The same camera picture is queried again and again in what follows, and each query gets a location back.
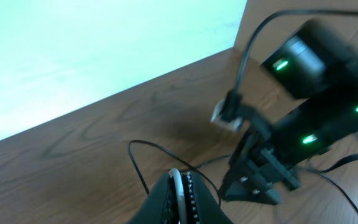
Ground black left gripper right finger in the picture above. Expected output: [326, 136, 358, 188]
[183, 171, 232, 224]

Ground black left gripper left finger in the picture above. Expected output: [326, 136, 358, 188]
[127, 174, 178, 224]

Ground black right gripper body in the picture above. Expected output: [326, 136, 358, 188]
[218, 105, 323, 206]

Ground white USB cable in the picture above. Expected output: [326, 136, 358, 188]
[168, 167, 188, 224]

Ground thin black cable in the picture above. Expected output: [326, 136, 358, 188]
[127, 139, 222, 208]

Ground thick black USB cable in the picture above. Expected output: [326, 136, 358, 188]
[178, 132, 358, 224]

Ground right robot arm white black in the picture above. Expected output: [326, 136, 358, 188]
[214, 19, 358, 205]

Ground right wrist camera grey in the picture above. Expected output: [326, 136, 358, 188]
[210, 99, 244, 132]

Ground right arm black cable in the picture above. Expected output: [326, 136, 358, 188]
[221, 8, 358, 122]

